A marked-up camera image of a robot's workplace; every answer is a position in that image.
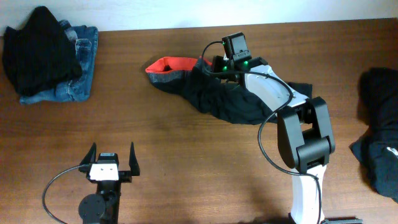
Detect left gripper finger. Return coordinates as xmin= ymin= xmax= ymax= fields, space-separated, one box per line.
xmin=129 ymin=142 xmax=141 ymax=176
xmin=80 ymin=142 xmax=96 ymax=165

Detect black pants red waistband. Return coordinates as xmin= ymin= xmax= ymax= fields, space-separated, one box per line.
xmin=145 ymin=57 xmax=312 ymax=125

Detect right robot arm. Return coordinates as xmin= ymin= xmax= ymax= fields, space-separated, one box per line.
xmin=210 ymin=32 xmax=335 ymax=223

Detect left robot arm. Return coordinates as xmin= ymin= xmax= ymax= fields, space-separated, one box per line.
xmin=78 ymin=143 xmax=141 ymax=224

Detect folded blue jeans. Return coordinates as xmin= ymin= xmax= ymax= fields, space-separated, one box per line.
xmin=19 ymin=20 xmax=99 ymax=105

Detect black folded garment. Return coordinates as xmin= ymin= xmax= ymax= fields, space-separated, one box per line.
xmin=2 ymin=6 xmax=83 ymax=96

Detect dark clothes pile right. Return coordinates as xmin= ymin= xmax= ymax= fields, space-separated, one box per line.
xmin=350 ymin=67 xmax=397 ymax=202

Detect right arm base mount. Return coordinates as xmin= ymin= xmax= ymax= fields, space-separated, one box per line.
xmin=288 ymin=212 xmax=363 ymax=224

